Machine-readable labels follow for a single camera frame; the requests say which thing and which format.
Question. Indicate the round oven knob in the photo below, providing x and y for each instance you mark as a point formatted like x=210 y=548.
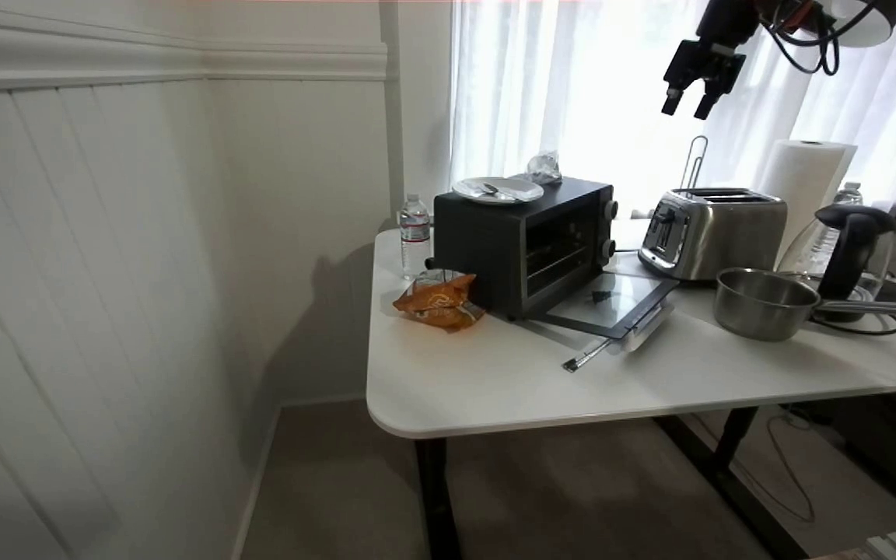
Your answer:
x=611 y=210

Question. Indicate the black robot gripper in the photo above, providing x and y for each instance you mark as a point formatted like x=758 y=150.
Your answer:
x=714 y=56

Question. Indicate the glass toaster oven door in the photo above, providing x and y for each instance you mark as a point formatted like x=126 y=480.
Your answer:
x=614 y=300

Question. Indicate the black table frame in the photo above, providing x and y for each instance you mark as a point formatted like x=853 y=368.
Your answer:
x=436 y=499

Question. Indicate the desk lamp shade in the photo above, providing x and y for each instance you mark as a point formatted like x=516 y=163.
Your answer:
x=873 y=26

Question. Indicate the white paper towel roll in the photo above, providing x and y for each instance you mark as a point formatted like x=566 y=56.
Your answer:
x=806 y=192

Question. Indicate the white plate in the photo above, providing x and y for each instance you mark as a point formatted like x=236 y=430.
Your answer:
x=494 y=187

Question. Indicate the crumpled clear plastic wrap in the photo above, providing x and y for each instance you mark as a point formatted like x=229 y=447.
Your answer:
x=545 y=168

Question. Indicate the orange chip bag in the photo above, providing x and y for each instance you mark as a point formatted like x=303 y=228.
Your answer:
x=436 y=300

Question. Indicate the white sheer curtain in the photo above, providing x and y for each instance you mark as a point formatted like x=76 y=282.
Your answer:
x=574 y=94

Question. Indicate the black round kettle base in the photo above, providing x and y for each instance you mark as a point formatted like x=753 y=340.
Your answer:
x=888 y=292

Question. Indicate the black toaster oven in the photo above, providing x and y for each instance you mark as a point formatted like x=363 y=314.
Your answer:
x=481 y=251

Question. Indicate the silver toaster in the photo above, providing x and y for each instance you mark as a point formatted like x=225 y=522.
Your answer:
x=714 y=233

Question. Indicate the steel saucepan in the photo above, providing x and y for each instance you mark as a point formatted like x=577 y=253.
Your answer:
x=763 y=304

